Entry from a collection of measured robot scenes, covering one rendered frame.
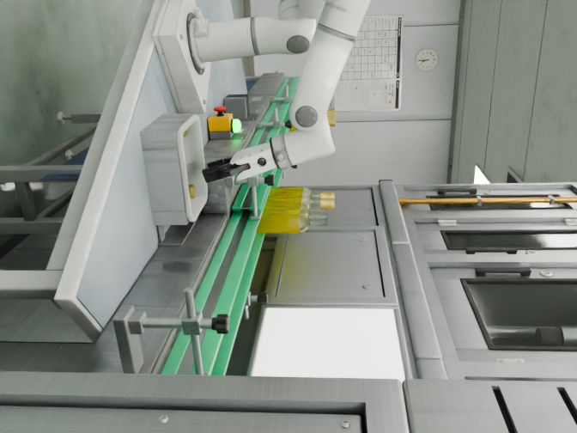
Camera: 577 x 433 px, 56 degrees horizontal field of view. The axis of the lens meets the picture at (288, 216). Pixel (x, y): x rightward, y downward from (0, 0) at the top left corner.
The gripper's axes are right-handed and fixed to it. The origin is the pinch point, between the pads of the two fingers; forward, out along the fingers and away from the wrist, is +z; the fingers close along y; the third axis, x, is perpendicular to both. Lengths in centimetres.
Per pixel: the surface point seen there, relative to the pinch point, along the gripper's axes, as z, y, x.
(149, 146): 9.4, -7.4, 10.7
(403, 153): -71, 616, -186
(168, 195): 9.8, -7.0, -1.0
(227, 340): 0.3, -29.6, -27.1
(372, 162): -28, 617, -187
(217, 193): 5.0, 12.2, -8.8
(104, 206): 12.8, -29.5, 5.7
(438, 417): -36, -77, -12
